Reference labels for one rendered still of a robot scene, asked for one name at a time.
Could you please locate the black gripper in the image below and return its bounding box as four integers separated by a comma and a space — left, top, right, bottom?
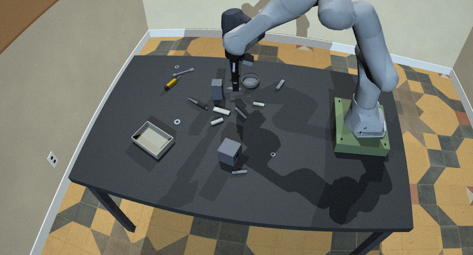
225, 49, 243, 91

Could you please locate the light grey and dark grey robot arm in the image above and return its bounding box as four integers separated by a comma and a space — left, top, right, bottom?
221, 0, 399, 138

